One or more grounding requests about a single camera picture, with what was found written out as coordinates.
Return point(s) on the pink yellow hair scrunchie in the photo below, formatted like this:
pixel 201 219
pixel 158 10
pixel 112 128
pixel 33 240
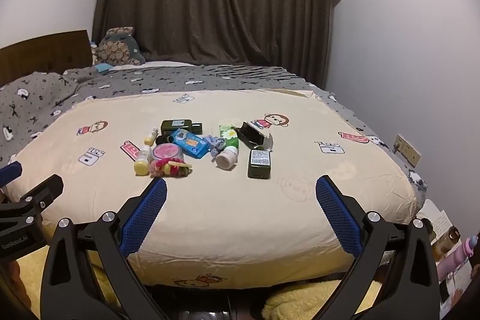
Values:
pixel 170 167

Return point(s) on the small dark green cap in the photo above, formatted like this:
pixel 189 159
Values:
pixel 163 139

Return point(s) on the pink bottle on nightstand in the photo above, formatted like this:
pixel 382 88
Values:
pixel 457 258

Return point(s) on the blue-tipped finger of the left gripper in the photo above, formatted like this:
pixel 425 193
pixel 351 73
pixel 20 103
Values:
pixel 9 173

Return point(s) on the pink lid round tin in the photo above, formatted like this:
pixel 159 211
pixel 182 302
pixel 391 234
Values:
pixel 167 151

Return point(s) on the small cream tube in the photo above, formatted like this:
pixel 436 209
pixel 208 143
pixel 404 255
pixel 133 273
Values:
pixel 151 137

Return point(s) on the beige wall socket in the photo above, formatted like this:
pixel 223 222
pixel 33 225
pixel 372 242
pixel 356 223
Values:
pixel 406 150

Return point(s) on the small yellow cap bottle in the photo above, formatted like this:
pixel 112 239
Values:
pixel 142 162

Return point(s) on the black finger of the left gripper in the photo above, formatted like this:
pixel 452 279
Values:
pixel 21 222

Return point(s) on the light blue crumpled sock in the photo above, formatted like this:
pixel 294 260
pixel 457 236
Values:
pixel 216 144

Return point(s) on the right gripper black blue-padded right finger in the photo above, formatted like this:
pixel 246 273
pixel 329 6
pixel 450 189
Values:
pixel 411 286

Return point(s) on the grey patterned duvet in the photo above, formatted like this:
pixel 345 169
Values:
pixel 112 87

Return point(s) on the patterned plush toy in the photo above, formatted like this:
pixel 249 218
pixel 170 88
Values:
pixel 118 48

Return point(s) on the small blue book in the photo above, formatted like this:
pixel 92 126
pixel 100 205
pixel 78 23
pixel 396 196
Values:
pixel 102 67

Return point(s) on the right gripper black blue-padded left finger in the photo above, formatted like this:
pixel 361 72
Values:
pixel 69 287

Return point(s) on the green daisy cream tube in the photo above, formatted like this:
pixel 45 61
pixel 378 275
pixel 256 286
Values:
pixel 228 157

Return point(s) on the brown wooden headboard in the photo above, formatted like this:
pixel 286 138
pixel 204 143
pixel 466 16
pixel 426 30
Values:
pixel 52 53

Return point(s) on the cream cartoon monkey blanket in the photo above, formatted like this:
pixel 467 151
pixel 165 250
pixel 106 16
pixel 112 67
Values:
pixel 220 229

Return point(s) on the blue wet wipes pack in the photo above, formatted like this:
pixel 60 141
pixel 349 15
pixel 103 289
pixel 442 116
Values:
pixel 191 144

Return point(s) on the dark green bottle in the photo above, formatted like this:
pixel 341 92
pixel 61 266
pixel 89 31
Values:
pixel 170 126

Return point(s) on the yellow fluffy rug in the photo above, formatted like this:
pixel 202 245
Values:
pixel 298 301

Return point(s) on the green bottle white label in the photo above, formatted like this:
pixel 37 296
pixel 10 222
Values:
pixel 259 164

